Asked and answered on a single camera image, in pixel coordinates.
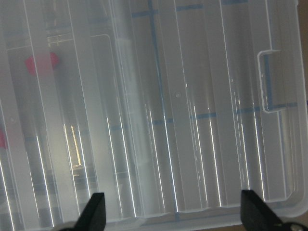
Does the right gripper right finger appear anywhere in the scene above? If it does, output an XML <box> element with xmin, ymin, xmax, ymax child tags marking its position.
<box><xmin>240</xmin><ymin>190</ymin><xmax>308</xmax><ymax>231</ymax></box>

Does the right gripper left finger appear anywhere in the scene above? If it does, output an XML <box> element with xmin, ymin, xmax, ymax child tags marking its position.
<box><xmin>60</xmin><ymin>192</ymin><xmax>106</xmax><ymax>231</ymax></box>

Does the clear plastic box lid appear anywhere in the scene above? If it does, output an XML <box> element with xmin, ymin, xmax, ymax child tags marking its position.
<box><xmin>0</xmin><ymin>0</ymin><xmax>308</xmax><ymax>231</ymax></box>

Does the red block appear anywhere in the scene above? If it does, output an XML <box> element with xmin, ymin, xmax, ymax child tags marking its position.
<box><xmin>0</xmin><ymin>129</ymin><xmax>7</xmax><ymax>149</ymax></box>
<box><xmin>24</xmin><ymin>52</ymin><xmax>60</xmax><ymax>76</ymax></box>

